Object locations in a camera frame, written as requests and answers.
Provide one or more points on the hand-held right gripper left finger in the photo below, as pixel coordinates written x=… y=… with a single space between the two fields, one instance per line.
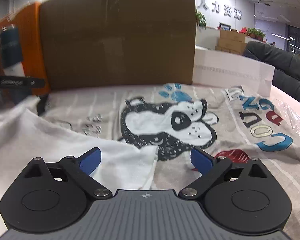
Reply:
x=91 y=161

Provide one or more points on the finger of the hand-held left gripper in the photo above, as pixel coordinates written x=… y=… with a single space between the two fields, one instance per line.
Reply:
x=43 y=105

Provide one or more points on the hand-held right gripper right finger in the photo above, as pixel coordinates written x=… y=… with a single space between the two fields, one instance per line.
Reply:
x=201 y=162

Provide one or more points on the white t-shirt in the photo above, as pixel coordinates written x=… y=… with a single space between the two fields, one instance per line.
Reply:
x=52 y=140

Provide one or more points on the printed cartoon blanket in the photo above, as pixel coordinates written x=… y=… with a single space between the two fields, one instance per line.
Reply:
x=227 y=140

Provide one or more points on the dark blue thermos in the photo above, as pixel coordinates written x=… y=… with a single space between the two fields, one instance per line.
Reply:
x=11 y=45

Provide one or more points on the orange board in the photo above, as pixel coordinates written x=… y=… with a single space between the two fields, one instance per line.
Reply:
x=31 y=42

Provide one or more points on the white flat box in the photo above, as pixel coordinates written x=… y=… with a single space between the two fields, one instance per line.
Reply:
x=227 y=72

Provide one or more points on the large brown cardboard box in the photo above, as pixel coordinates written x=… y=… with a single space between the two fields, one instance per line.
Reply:
x=115 y=35

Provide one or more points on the clear plastic bag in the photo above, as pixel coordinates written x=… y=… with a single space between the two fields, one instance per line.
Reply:
x=295 y=115

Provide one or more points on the pink table mat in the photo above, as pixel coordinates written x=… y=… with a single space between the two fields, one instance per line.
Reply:
x=285 y=93

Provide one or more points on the stack of cardboard boxes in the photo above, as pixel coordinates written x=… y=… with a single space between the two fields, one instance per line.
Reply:
x=231 y=41

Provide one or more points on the black leather sofa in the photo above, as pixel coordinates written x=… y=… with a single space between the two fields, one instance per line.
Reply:
x=285 y=65

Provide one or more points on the black monitor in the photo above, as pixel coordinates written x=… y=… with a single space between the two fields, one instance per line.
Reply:
x=225 y=27

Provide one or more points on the red ornament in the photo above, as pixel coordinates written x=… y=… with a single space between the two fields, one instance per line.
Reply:
x=242 y=30

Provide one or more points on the silver wall lettering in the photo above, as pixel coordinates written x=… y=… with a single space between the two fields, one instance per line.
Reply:
x=220 y=10

